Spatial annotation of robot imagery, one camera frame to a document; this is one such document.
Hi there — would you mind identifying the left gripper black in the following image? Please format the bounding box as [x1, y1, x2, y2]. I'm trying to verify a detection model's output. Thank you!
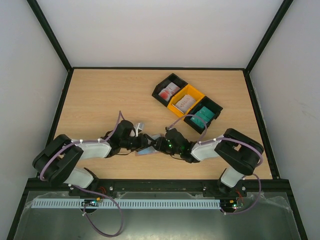
[121, 133, 157, 152]

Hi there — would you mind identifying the brown leather card holder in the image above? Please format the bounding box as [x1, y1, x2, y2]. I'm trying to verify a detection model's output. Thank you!
[135, 134, 163, 157]

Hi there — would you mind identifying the yellow plastic bin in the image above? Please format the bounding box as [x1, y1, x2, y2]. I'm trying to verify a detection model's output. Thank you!
[167, 84, 205, 117]

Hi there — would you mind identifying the white pink card stack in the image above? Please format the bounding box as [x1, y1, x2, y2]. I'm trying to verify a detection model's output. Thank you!
[174, 94, 196, 114]

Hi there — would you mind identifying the black bin with teal cards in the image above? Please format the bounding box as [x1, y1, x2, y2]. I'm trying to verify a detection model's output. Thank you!
[183, 96, 223, 134]

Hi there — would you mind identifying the black bin with red cards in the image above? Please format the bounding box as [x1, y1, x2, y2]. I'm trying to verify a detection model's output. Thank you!
[152, 73, 188, 107]

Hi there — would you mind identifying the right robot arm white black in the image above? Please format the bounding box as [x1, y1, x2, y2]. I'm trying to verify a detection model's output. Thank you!
[153, 128, 264, 196]

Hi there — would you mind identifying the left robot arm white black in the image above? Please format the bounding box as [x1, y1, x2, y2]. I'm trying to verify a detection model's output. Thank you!
[32, 120, 156, 189]

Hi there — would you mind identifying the teal card stack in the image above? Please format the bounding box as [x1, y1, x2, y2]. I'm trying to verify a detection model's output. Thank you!
[190, 106, 215, 128]

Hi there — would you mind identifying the red white card stack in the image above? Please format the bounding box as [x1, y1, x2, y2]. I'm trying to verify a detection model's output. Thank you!
[158, 82, 180, 102]

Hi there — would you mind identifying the right controller board with leds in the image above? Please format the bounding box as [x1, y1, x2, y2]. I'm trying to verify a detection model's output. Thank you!
[220, 199, 244, 211]

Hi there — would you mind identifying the controller board with leds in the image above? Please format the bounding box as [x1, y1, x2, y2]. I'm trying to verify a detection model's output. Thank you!
[82, 197, 104, 207]
[220, 199, 244, 211]

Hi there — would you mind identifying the left controller board with leds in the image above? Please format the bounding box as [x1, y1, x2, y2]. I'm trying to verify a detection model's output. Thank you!
[82, 197, 104, 207]

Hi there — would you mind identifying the light blue slotted cable duct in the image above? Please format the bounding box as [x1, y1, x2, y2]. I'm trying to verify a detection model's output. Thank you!
[31, 198, 221, 210]

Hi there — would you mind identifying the black aluminium frame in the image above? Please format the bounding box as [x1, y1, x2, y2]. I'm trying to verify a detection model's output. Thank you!
[7, 0, 308, 240]

